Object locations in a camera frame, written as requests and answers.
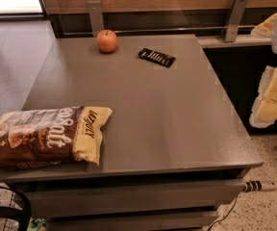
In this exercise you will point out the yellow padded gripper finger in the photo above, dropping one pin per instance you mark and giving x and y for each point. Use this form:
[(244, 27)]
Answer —
[(264, 109)]

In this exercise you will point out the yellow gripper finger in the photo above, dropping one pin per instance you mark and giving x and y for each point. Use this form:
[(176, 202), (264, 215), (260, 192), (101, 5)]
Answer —
[(264, 29)]

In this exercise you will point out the brown chip bag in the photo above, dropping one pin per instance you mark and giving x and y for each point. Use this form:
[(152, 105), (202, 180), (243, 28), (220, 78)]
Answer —
[(44, 138)]

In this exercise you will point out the grey drawer cabinet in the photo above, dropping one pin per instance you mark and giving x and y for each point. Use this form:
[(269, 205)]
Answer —
[(173, 151)]

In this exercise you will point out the black snack bar wrapper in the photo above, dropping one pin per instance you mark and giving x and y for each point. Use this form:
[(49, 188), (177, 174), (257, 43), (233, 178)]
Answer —
[(156, 57)]

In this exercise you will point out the red apple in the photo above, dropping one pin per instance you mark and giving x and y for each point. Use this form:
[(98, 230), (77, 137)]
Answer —
[(107, 41)]

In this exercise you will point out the horizontal metal rail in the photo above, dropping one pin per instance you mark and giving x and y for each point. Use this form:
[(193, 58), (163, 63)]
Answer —
[(198, 31)]

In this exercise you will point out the right metal rail bracket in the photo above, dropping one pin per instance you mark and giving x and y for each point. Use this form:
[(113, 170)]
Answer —
[(230, 30)]

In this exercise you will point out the metal rail bracket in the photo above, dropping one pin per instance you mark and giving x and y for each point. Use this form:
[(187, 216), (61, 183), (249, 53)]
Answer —
[(230, 30), (95, 16)]

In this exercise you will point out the striped cable plug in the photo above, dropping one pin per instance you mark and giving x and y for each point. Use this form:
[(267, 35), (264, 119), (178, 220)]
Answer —
[(260, 186)]

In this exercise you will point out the left metal rail bracket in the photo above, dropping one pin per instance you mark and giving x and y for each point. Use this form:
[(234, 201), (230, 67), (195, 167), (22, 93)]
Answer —
[(95, 16)]

